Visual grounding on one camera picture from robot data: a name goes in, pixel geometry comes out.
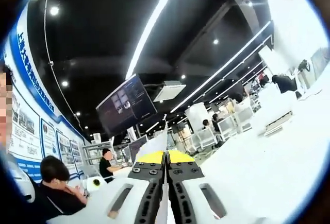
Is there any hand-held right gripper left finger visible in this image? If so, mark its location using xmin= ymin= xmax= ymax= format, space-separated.
xmin=47 ymin=150 xmax=166 ymax=224

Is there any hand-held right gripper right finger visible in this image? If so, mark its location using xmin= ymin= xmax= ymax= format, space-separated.
xmin=166 ymin=149 xmax=258 ymax=224

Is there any stack of white printing papers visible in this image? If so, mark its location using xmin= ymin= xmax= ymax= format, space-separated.
xmin=138 ymin=114 xmax=173 ymax=224

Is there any computer monitor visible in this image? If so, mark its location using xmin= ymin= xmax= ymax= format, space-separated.
xmin=128 ymin=134 xmax=150 ymax=164

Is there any grey metal shelf rack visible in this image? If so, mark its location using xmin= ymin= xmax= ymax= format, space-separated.
xmin=82 ymin=141 xmax=116 ymax=177

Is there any white office chair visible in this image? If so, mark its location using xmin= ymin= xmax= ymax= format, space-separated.
xmin=236 ymin=105 xmax=254 ymax=132
xmin=217 ymin=117 xmax=237 ymax=142
xmin=197 ymin=128 xmax=215 ymax=150

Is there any hanging dark monitor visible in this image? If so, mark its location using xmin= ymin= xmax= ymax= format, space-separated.
xmin=95 ymin=74 xmax=158 ymax=137

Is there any white table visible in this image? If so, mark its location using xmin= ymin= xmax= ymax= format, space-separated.
xmin=46 ymin=77 xmax=330 ymax=224

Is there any white worn device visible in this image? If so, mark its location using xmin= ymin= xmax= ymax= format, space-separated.
xmin=0 ymin=154 xmax=36 ymax=203

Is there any ceiling air conditioner unit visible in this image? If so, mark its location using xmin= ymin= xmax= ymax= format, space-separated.
xmin=153 ymin=80 xmax=187 ymax=103

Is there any white printer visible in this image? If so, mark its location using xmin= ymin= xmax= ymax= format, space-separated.
xmin=257 ymin=86 xmax=297 ymax=137

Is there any long ceiling light strip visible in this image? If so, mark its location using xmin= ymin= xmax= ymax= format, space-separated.
xmin=125 ymin=0 xmax=186 ymax=80
xmin=170 ymin=20 xmax=273 ymax=114

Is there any thin ceiling conduit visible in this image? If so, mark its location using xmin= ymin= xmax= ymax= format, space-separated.
xmin=43 ymin=0 xmax=86 ymax=132

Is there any person's head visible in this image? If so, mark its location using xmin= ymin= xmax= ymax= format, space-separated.
xmin=0 ymin=64 xmax=13 ymax=80

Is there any black desk object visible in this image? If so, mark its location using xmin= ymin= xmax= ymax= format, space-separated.
xmin=298 ymin=59 xmax=310 ymax=73

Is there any blue white wall poster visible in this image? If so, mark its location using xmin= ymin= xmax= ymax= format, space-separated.
xmin=0 ymin=2 xmax=90 ymax=183

